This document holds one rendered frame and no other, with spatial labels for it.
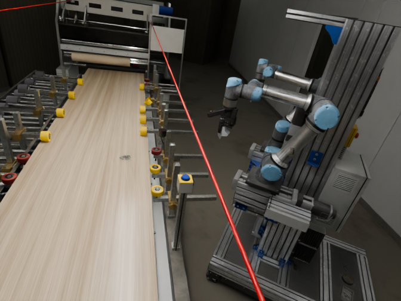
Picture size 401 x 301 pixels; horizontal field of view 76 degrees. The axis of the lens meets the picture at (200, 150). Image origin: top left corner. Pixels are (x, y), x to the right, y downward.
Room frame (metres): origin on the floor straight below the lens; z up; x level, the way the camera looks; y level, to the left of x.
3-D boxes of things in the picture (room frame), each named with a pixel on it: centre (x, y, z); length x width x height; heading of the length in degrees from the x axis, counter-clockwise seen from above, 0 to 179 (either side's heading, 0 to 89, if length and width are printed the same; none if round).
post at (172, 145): (1.53, 0.20, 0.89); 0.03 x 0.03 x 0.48; 17
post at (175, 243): (1.04, 0.05, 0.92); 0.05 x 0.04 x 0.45; 17
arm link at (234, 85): (1.37, -0.12, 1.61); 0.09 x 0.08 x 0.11; 79
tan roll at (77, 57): (3.87, 1.46, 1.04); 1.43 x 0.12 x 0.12; 107
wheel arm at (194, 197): (1.36, 0.04, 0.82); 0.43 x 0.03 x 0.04; 107
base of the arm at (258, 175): (1.44, -0.46, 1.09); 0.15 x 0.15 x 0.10
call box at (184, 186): (1.04, 0.05, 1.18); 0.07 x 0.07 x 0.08; 17
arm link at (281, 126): (1.92, -0.62, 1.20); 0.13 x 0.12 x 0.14; 155
